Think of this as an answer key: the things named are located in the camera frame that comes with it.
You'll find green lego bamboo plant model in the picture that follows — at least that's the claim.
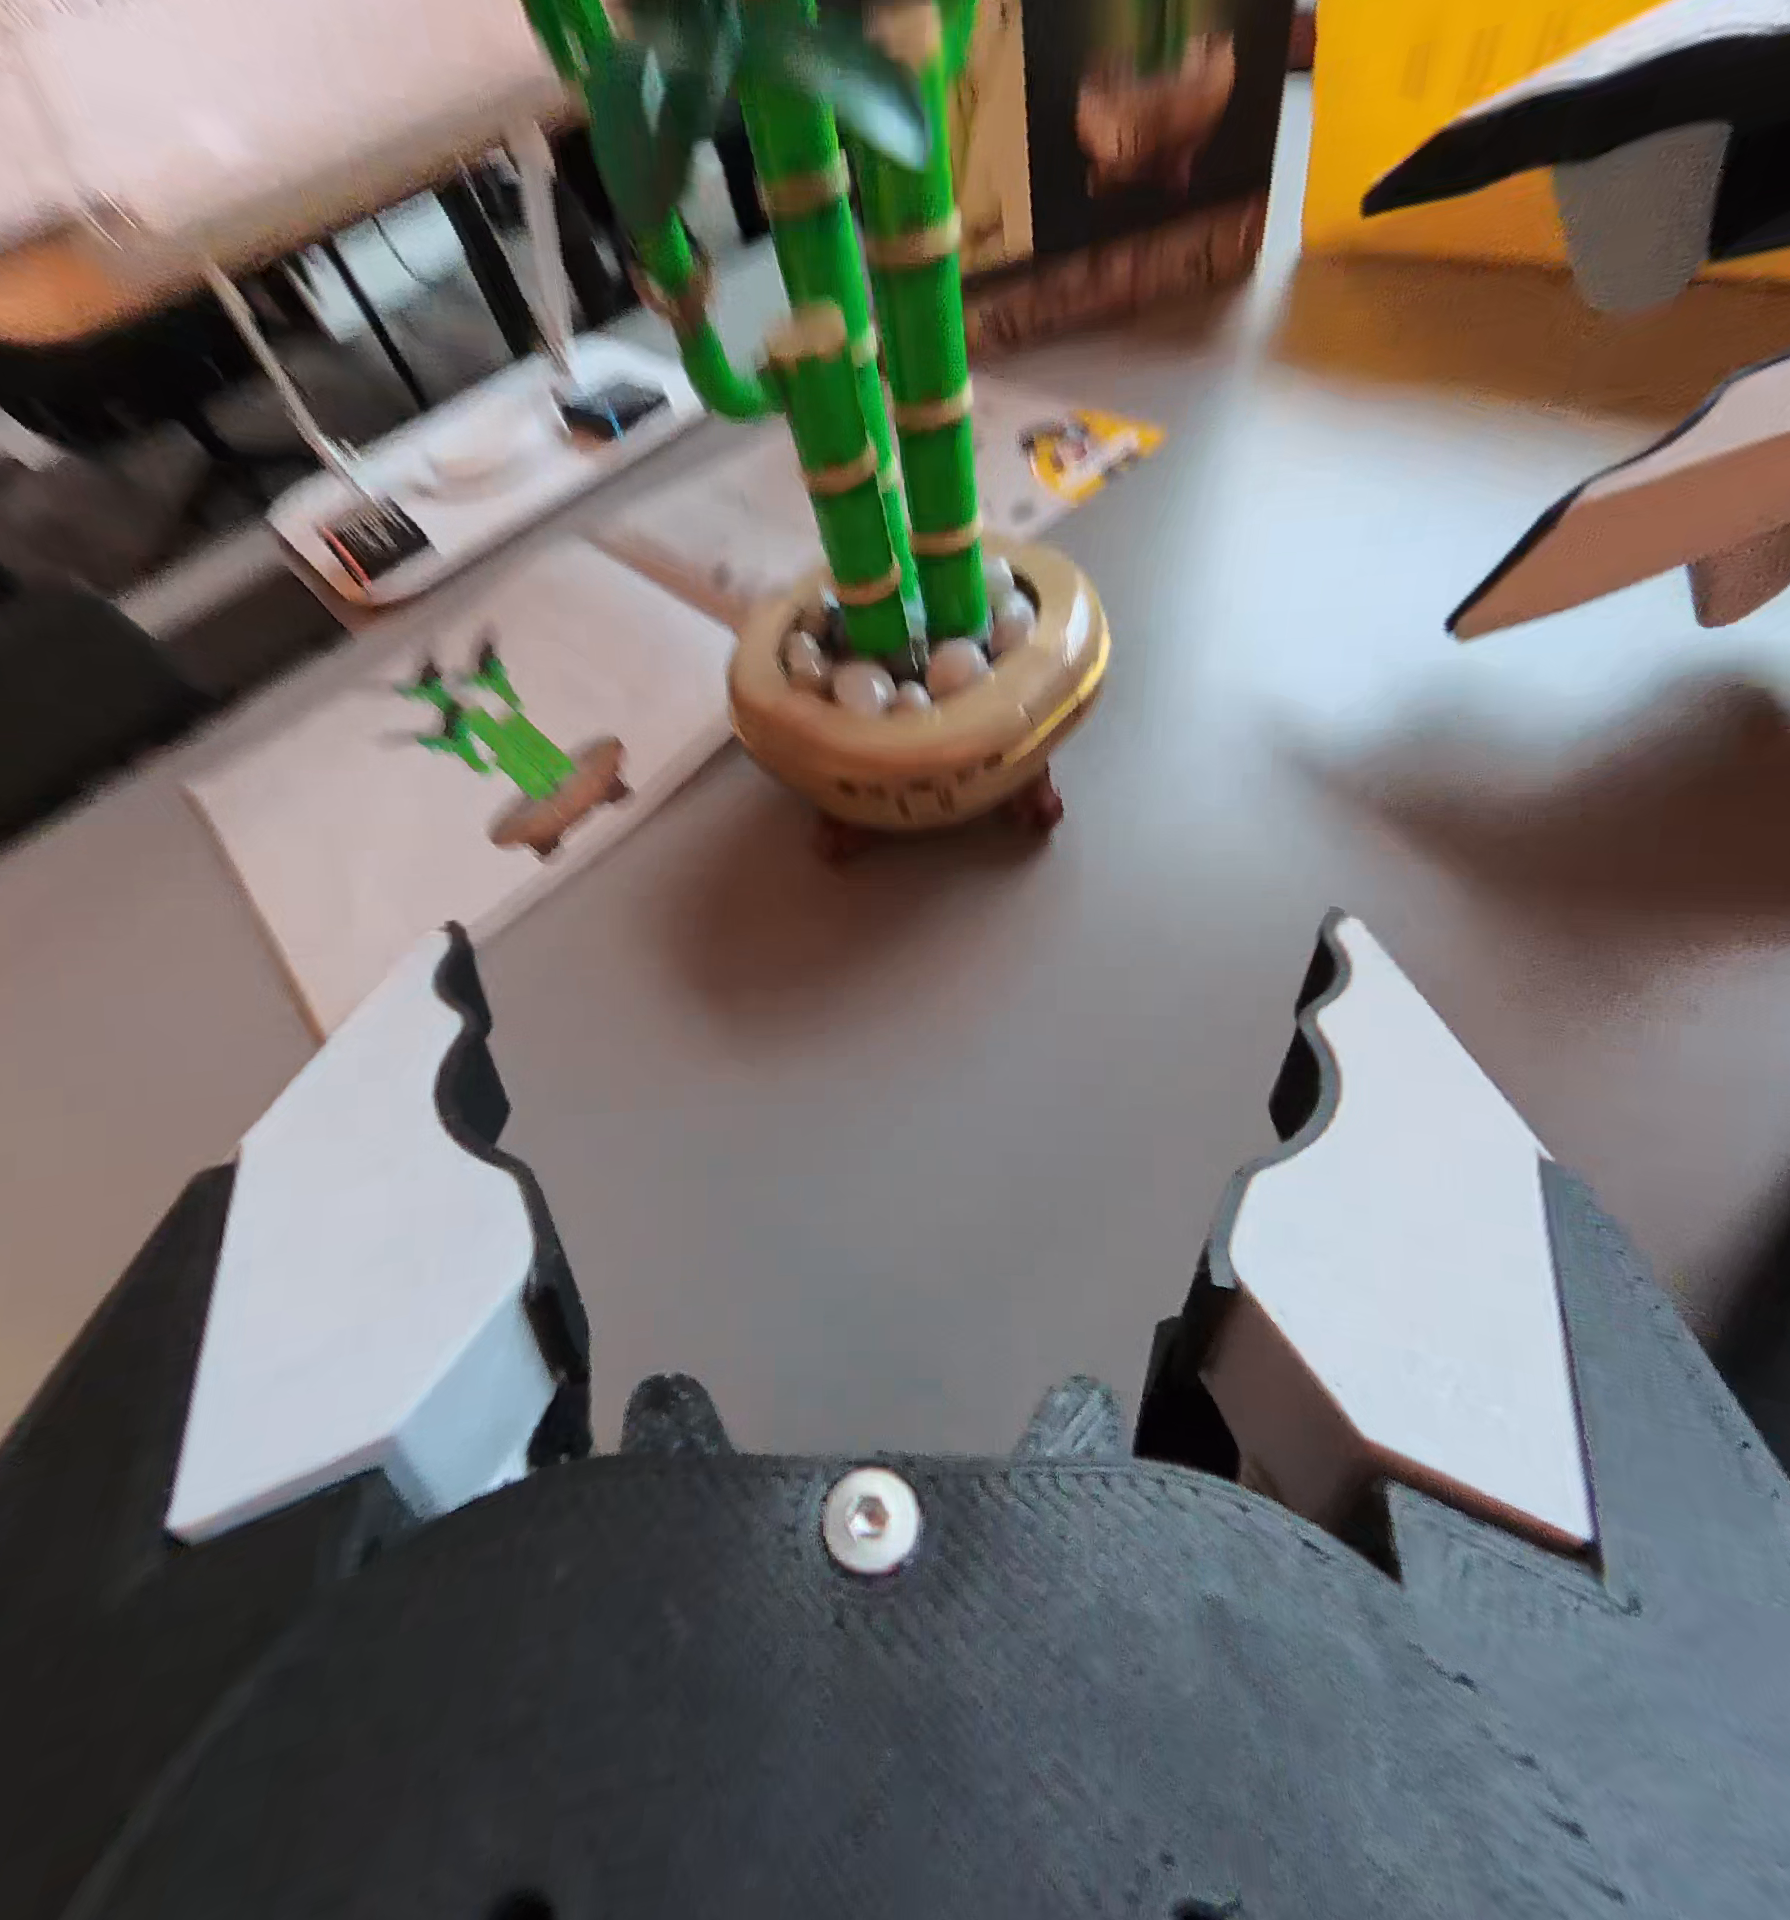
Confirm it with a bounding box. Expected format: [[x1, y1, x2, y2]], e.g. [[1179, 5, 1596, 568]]
[[520, 0, 1114, 864]]

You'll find white tray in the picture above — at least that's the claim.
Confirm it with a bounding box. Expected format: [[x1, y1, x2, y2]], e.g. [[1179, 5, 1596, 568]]
[[265, 331, 710, 607]]

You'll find black battery blue edge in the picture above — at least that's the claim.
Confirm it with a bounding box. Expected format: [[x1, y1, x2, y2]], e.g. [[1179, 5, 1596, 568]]
[[556, 382, 673, 449]]

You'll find yellow plastic bin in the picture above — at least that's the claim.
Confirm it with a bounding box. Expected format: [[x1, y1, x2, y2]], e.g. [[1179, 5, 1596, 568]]
[[1300, 0, 1790, 295]]

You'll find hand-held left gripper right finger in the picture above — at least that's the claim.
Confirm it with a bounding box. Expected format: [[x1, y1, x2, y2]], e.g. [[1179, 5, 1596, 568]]
[[1135, 906, 1598, 1554]]

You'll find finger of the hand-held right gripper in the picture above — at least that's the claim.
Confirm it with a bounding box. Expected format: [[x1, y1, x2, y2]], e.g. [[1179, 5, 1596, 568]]
[[1448, 317, 1790, 643], [1359, 0, 1790, 314]]

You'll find black lego set box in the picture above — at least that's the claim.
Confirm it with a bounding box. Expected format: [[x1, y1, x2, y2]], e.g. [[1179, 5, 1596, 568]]
[[954, 0, 1300, 355]]

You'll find white lego instruction booklet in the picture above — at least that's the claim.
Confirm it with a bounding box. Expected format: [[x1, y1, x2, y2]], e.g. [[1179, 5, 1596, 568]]
[[182, 370, 1167, 1036]]

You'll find black battery red edge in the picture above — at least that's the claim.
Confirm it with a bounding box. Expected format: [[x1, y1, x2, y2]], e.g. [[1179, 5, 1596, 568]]
[[318, 500, 435, 589]]

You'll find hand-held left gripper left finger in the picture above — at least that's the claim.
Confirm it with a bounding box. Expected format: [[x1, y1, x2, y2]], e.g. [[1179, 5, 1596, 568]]
[[164, 921, 595, 1547]]

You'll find rounded wooden board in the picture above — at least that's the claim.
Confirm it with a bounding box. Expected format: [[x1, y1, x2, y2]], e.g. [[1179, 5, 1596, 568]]
[[0, 225, 372, 355]]

